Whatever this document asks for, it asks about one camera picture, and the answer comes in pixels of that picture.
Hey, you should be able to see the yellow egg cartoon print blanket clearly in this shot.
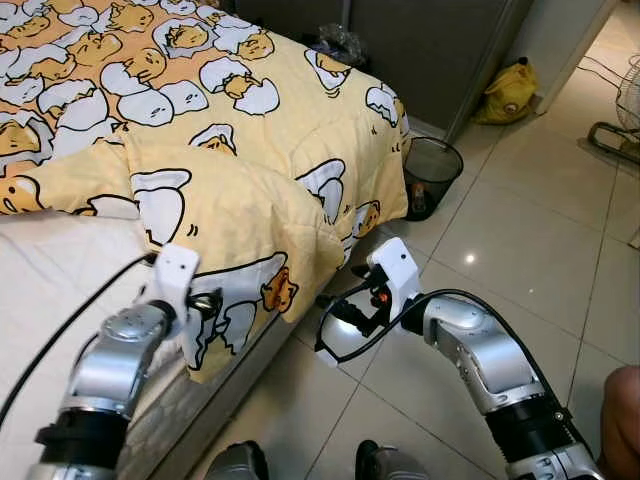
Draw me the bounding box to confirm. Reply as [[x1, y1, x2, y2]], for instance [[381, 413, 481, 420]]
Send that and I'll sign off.
[[0, 0, 411, 386]]

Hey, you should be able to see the white quilted mattress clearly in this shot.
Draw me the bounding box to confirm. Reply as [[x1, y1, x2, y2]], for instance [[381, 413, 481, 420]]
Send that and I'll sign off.
[[110, 310, 296, 480]]

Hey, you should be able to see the robot right leg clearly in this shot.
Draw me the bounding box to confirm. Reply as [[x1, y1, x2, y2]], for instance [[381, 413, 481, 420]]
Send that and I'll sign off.
[[355, 438, 433, 480]]

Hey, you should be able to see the robot leg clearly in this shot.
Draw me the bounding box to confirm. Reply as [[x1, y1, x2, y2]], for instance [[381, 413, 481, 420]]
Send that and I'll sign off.
[[355, 438, 433, 480], [205, 440, 269, 480]]

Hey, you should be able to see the black mesh waste bin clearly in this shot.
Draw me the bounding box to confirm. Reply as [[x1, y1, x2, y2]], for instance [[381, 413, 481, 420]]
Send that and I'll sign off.
[[405, 137, 464, 223]]

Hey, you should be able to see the robot left leg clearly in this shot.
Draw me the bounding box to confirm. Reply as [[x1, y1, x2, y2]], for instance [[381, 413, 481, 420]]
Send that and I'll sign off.
[[205, 440, 269, 480]]

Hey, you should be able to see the person bare leg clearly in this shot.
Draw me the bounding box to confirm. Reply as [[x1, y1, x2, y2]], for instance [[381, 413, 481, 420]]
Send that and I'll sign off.
[[600, 365, 640, 480]]

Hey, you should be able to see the yellow soft bag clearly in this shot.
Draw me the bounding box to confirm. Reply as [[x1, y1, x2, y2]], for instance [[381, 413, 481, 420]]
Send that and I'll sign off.
[[472, 58, 539, 126]]

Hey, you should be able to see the grey sliding door wardrobe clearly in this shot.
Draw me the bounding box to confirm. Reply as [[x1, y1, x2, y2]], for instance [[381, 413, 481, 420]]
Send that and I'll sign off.
[[235, 0, 531, 141]]

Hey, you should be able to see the standing floor fan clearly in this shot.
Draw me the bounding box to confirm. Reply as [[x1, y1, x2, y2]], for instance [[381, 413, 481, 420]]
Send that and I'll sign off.
[[588, 55, 640, 166]]

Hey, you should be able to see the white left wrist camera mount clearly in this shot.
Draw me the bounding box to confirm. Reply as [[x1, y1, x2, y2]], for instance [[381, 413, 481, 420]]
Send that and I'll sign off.
[[150, 243, 201, 366]]

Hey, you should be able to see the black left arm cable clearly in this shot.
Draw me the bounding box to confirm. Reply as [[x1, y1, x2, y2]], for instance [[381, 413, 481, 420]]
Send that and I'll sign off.
[[0, 252, 161, 431]]

